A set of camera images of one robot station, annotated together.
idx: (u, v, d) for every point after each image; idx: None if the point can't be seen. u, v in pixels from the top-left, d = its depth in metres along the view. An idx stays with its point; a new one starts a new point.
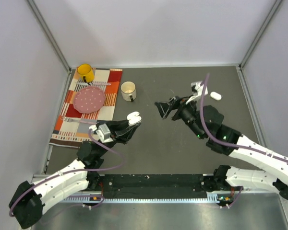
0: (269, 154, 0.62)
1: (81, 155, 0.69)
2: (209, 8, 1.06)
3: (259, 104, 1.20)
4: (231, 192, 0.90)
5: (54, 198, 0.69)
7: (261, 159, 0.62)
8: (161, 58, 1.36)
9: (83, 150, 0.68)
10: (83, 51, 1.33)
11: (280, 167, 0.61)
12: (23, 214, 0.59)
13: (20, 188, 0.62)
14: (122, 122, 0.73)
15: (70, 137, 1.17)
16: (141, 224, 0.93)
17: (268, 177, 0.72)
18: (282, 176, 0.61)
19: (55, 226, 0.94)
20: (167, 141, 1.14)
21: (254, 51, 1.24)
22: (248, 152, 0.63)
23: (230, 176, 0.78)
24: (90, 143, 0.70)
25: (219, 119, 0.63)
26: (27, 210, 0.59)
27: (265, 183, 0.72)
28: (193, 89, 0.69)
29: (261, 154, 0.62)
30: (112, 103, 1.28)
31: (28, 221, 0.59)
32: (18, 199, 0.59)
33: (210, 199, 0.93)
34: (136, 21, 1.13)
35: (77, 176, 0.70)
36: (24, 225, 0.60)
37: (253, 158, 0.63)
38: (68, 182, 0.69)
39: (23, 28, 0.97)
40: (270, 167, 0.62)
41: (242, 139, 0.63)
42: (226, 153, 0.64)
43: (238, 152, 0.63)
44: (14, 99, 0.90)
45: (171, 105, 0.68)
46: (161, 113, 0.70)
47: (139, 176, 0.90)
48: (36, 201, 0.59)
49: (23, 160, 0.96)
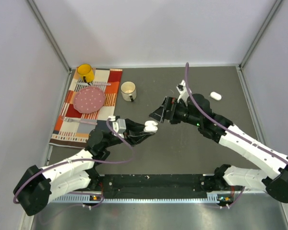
0: (255, 143, 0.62)
1: (91, 142, 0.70)
2: (209, 8, 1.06)
3: (259, 104, 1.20)
4: (231, 191, 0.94)
5: (60, 189, 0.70)
7: (246, 147, 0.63)
8: (162, 59, 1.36)
9: (94, 138, 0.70)
10: (83, 51, 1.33)
11: (264, 158, 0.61)
12: (30, 199, 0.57)
13: (28, 172, 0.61)
14: (138, 125, 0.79)
15: (70, 137, 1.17)
16: (141, 224, 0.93)
17: (260, 175, 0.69)
18: (265, 166, 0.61)
19: (55, 226, 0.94)
20: (166, 141, 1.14)
21: (254, 51, 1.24)
22: (234, 140, 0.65)
23: (228, 173, 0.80)
24: (102, 132, 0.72)
25: (204, 104, 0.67)
26: (34, 194, 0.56)
27: (256, 180, 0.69)
28: (178, 86, 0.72)
29: (247, 143, 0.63)
30: (112, 103, 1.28)
31: (33, 207, 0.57)
32: (25, 183, 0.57)
33: (210, 199, 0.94)
34: (136, 21, 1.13)
35: (84, 165, 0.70)
36: (29, 212, 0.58)
37: (239, 146, 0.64)
38: (76, 171, 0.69)
39: (23, 28, 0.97)
40: (255, 157, 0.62)
41: (232, 127, 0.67)
42: (218, 138, 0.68)
43: (224, 138, 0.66)
44: (14, 99, 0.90)
45: (165, 105, 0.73)
46: (157, 119, 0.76)
47: (139, 176, 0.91)
48: (45, 185, 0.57)
49: (23, 160, 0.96)
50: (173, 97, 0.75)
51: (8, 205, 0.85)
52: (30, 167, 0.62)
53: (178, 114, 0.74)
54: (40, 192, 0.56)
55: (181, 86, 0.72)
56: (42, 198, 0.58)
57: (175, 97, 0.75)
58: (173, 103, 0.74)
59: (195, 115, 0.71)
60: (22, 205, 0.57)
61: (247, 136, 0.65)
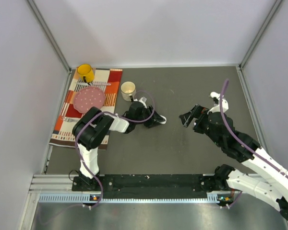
0: (282, 172, 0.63)
1: (132, 109, 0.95)
2: (209, 8, 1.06)
3: (259, 104, 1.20)
4: (231, 191, 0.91)
5: (95, 149, 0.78)
7: (273, 175, 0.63)
8: (162, 58, 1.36)
9: (138, 104, 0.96)
10: (84, 51, 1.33)
11: None
12: (94, 132, 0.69)
13: (91, 112, 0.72)
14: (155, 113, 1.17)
15: (70, 137, 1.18)
16: (141, 224, 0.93)
17: (273, 191, 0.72)
18: None
19: (55, 225, 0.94)
20: (166, 141, 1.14)
21: (254, 51, 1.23)
22: (262, 165, 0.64)
23: (233, 178, 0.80)
24: (141, 104, 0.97)
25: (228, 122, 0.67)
26: (99, 128, 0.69)
27: (268, 196, 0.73)
28: (214, 99, 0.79)
29: (274, 170, 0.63)
30: (112, 103, 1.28)
31: (95, 140, 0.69)
32: (91, 120, 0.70)
33: (210, 199, 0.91)
34: (136, 22, 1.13)
35: (122, 126, 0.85)
36: (90, 146, 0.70)
37: (264, 172, 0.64)
38: (116, 127, 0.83)
39: (23, 28, 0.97)
40: (280, 185, 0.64)
41: (259, 150, 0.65)
42: (244, 159, 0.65)
43: (251, 162, 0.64)
44: (13, 98, 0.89)
45: (193, 112, 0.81)
46: (182, 121, 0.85)
47: (139, 176, 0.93)
48: (107, 122, 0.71)
49: (23, 160, 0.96)
50: (204, 108, 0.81)
51: (9, 204, 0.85)
52: (92, 109, 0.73)
53: (204, 124, 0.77)
54: (105, 127, 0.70)
55: (216, 99, 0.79)
56: (103, 132, 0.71)
57: (206, 109, 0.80)
58: (202, 113, 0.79)
59: (216, 134, 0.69)
60: (86, 138, 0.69)
61: (274, 161, 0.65)
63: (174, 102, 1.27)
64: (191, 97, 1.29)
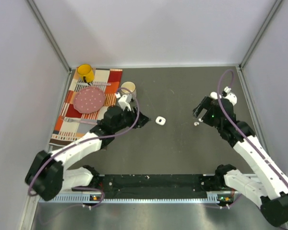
0: (267, 161, 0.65)
1: (107, 117, 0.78)
2: (209, 8, 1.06)
3: (259, 104, 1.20)
4: (231, 191, 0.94)
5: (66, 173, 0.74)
7: (258, 161, 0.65)
8: (162, 58, 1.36)
9: (114, 111, 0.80)
10: (83, 51, 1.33)
11: (270, 177, 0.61)
12: (43, 184, 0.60)
13: (38, 158, 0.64)
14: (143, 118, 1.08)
15: (69, 137, 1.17)
16: (141, 224, 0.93)
17: (261, 189, 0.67)
18: (269, 185, 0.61)
19: (55, 225, 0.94)
20: (166, 141, 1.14)
21: (253, 51, 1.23)
22: (249, 150, 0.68)
23: (230, 174, 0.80)
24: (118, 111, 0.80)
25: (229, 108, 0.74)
26: (48, 178, 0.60)
27: (254, 193, 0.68)
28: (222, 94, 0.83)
29: (259, 157, 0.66)
30: (112, 103, 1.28)
31: (48, 190, 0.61)
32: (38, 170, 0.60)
33: (210, 199, 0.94)
34: (136, 21, 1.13)
35: (94, 146, 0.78)
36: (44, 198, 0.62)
37: (250, 157, 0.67)
38: (83, 154, 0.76)
39: (23, 28, 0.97)
40: (262, 174, 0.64)
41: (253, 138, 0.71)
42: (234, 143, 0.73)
43: (241, 144, 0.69)
44: (13, 98, 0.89)
45: (202, 102, 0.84)
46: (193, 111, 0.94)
47: (139, 176, 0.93)
48: (56, 167, 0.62)
49: (23, 159, 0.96)
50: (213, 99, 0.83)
51: (8, 204, 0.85)
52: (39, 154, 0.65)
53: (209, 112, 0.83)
54: (53, 177, 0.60)
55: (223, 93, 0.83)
56: (54, 180, 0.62)
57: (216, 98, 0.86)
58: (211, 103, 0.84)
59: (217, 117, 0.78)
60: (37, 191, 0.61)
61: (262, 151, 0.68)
63: (174, 102, 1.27)
64: (191, 97, 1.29)
